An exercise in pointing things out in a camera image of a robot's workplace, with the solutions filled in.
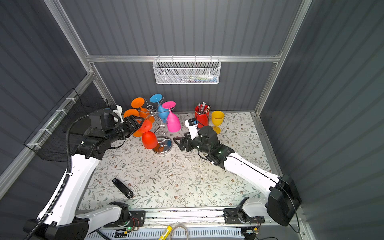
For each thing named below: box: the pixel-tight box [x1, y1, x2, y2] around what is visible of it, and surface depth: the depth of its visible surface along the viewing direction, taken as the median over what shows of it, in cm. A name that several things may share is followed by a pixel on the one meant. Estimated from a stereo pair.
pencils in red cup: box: [195, 101, 211, 115], surface depth 107 cm
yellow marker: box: [158, 225, 173, 240], surface depth 70 cm
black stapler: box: [112, 178, 134, 199], surface depth 84 cm
